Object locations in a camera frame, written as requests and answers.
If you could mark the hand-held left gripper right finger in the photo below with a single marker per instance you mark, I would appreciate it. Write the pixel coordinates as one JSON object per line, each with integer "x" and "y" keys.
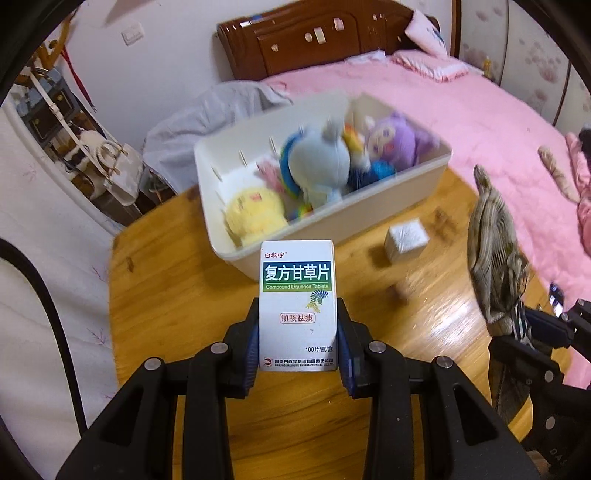
{"x": 347, "y": 369}

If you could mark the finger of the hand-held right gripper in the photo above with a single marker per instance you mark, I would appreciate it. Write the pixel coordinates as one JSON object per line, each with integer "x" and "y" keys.
{"x": 526, "y": 357}
{"x": 549, "y": 325}

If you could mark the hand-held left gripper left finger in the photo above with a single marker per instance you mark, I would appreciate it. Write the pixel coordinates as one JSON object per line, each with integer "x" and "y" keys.
{"x": 250, "y": 355}

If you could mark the white green medicine box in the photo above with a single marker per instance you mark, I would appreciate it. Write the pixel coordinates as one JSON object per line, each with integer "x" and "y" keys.
{"x": 298, "y": 304}

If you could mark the plaid fabric bow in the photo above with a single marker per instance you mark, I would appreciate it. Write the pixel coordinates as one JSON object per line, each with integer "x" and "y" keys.
{"x": 491, "y": 249}

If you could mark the white plastic bin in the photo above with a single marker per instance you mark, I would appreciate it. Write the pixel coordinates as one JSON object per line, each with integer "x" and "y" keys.
{"x": 369, "y": 207}

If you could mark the blue pony plush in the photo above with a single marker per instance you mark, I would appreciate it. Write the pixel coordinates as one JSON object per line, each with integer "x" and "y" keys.
{"x": 369, "y": 170}

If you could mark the grey bear plush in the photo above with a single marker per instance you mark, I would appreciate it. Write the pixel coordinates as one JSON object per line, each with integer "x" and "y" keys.
{"x": 318, "y": 161}

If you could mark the purple plush toy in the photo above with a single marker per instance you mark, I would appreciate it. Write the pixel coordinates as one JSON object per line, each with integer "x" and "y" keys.
{"x": 397, "y": 141}

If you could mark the smartphone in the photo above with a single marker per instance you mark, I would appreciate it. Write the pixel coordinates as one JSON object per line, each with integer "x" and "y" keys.
{"x": 556, "y": 297}

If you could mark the small white box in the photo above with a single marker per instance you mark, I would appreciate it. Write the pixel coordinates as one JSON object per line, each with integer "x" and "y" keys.
{"x": 407, "y": 240}

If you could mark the pink clothing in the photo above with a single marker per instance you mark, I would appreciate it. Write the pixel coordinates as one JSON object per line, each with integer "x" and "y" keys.
{"x": 570, "y": 180}

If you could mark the pink blanket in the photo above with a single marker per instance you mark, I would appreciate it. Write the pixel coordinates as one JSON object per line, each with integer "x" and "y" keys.
{"x": 485, "y": 115}

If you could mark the white handbag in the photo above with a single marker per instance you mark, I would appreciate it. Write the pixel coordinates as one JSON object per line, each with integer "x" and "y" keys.
{"x": 115, "y": 170}

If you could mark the grey cloth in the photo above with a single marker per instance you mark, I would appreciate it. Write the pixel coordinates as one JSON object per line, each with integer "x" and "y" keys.
{"x": 194, "y": 120}

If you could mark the white patterned curtain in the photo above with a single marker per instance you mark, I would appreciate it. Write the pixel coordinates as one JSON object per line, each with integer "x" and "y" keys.
{"x": 41, "y": 207}

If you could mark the floral wardrobe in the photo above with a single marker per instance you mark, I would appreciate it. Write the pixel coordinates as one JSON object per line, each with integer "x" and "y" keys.
{"x": 531, "y": 55}

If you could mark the pink ruffled pillow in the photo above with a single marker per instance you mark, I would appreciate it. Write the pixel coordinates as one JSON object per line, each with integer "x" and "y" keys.
{"x": 431, "y": 64}

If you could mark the pink square pillow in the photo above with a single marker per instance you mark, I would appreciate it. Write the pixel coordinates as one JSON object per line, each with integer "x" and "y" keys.
{"x": 427, "y": 32}

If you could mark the wooden bed headboard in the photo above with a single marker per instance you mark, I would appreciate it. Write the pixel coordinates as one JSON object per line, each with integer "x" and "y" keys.
{"x": 295, "y": 39}

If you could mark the white wall switch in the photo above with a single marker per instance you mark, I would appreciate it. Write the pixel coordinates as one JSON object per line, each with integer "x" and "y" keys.
{"x": 132, "y": 35}

